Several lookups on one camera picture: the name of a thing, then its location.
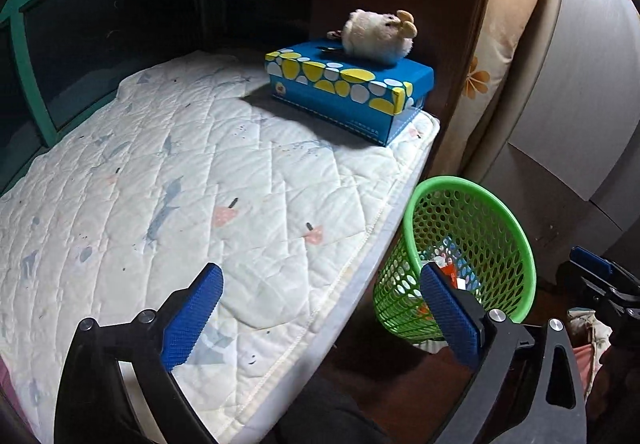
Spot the orange Ovaltine snack wrapper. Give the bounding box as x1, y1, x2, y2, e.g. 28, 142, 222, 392
440, 263, 466, 290

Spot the green plastic mesh basket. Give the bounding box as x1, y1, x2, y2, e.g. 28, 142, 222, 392
373, 175, 537, 344

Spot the white wardrobe cabinet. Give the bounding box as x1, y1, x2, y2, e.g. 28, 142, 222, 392
464, 0, 639, 280

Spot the white quilted mattress pad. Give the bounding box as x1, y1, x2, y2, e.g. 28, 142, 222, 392
1, 53, 439, 443

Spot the blue yellow tissue box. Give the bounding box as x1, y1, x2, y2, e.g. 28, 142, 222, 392
265, 40, 435, 146

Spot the beige plush toy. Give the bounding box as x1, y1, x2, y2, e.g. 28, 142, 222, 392
326, 8, 418, 66

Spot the floral beige curtain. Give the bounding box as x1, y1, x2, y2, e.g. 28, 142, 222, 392
432, 0, 538, 174

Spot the green window frame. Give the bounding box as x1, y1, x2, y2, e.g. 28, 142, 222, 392
1, 0, 168, 190

